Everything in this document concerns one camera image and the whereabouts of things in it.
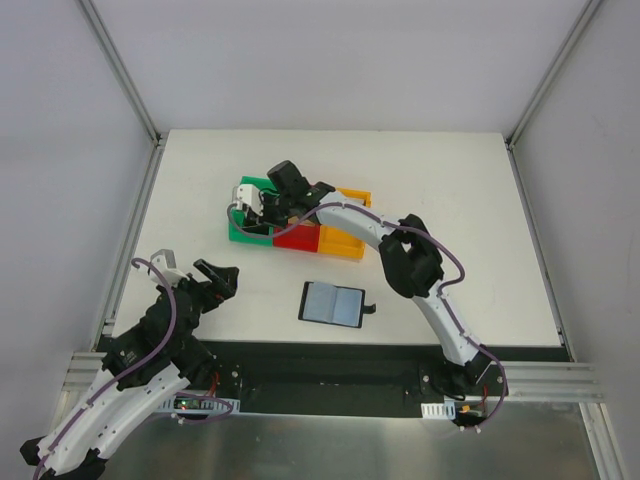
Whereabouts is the black leather card holder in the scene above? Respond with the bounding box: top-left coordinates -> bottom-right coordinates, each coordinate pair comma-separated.
298,281 -> 377,329

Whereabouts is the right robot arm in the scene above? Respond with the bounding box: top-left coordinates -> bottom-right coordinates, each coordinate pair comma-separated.
243,160 -> 492,395

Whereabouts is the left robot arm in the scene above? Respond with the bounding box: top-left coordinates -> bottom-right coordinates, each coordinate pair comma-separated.
20,249 -> 240,479

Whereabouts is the red plastic bin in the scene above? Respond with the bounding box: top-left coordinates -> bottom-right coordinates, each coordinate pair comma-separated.
272,222 -> 321,253

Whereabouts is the green plastic bin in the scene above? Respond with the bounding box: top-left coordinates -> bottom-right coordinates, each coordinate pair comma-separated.
228,176 -> 275,247

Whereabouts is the orange plastic bin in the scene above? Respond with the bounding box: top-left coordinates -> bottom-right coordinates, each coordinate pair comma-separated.
317,187 -> 372,261

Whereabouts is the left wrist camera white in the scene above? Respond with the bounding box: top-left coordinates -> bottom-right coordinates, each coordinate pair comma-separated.
148,249 -> 187,286

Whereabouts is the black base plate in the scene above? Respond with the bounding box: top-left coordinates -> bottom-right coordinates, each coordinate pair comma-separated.
94,338 -> 511,418

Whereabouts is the left white cable duct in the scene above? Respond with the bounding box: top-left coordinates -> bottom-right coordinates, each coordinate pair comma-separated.
155,395 -> 240,415

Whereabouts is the white cable duct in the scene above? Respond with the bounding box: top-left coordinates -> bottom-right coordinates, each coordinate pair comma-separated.
421,401 -> 456,421
155,395 -> 240,415

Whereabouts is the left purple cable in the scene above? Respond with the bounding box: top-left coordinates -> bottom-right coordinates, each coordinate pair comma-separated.
30,257 -> 236,480

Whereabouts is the right white cable duct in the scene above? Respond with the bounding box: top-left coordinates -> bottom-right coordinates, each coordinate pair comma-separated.
421,401 -> 456,421

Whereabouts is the left aluminium frame post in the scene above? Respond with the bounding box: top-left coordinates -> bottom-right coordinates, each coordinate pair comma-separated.
75,0 -> 163,147

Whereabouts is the aluminium frame post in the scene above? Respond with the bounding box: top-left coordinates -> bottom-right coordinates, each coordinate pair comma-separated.
75,0 -> 163,147
504,0 -> 606,149

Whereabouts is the aluminium front rail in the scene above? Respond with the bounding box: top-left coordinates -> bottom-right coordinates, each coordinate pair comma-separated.
61,352 -> 605,403

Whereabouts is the right aluminium frame post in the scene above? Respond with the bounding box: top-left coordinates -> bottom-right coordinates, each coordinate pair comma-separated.
504,0 -> 606,149

